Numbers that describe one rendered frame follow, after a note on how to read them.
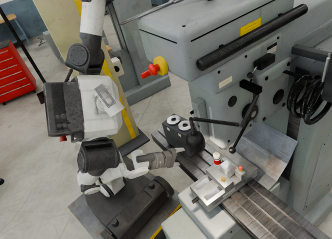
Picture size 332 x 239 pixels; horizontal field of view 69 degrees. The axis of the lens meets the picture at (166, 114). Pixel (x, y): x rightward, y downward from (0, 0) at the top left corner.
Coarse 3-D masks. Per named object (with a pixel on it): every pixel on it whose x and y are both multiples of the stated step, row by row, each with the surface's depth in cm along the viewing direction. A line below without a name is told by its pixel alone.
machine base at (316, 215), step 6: (330, 192) 190; (324, 198) 187; (330, 198) 186; (318, 204) 184; (324, 204) 184; (330, 204) 183; (312, 210) 182; (318, 210) 181; (324, 210) 181; (330, 210) 191; (306, 216) 180; (312, 216) 179; (318, 216) 179; (324, 216) 188; (312, 222) 176; (318, 222) 185
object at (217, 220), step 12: (276, 192) 139; (192, 204) 137; (192, 216) 139; (204, 216) 130; (216, 216) 129; (228, 216) 128; (204, 228) 129; (216, 228) 124; (228, 228) 123; (240, 228) 132
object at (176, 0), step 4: (172, 0) 81; (176, 0) 80; (180, 0) 80; (164, 4) 79; (168, 4) 80; (152, 8) 78; (156, 8) 78; (160, 8) 78; (144, 12) 77; (148, 12) 77; (136, 16) 75; (140, 16) 76; (124, 20) 75; (128, 20) 74; (132, 20) 75; (120, 24) 74
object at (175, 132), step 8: (168, 120) 155; (176, 120) 153; (184, 120) 152; (168, 128) 154; (176, 128) 150; (184, 128) 146; (168, 136) 161; (176, 136) 152; (184, 136) 144; (176, 144) 159; (184, 144) 151; (184, 152) 157
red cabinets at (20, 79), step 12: (0, 48) 419; (12, 48) 446; (0, 60) 428; (12, 60) 435; (0, 72) 436; (12, 72) 445; (24, 72) 454; (0, 84) 446; (12, 84) 455; (24, 84) 465; (0, 96) 457; (12, 96) 467
